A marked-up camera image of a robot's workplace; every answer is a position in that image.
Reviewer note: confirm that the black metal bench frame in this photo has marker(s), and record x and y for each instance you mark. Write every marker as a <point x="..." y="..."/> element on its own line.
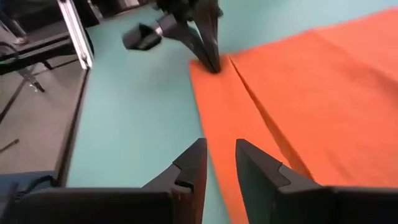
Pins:
<point x="37" y="49"/>

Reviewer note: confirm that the silver aluminium post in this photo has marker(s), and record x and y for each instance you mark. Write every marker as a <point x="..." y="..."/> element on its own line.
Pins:
<point x="76" y="34"/>

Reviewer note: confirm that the orange towel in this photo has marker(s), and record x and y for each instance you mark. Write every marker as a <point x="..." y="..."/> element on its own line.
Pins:
<point x="311" y="109"/>

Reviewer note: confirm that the black stand leg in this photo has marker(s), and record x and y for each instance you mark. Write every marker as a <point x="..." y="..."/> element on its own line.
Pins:
<point x="31" y="79"/>

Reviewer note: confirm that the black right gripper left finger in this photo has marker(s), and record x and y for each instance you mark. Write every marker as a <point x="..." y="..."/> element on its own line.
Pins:
<point x="174" y="205"/>

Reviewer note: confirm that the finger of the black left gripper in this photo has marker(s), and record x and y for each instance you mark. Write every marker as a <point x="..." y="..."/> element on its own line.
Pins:
<point x="194" y="40"/>
<point x="211" y="37"/>

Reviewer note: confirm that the person's leg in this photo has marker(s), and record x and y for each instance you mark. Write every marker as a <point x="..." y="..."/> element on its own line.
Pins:
<point x="17" y="37"/>

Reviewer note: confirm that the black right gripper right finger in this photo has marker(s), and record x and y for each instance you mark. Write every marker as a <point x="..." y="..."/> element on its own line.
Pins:
<point x="295" y="205"/>

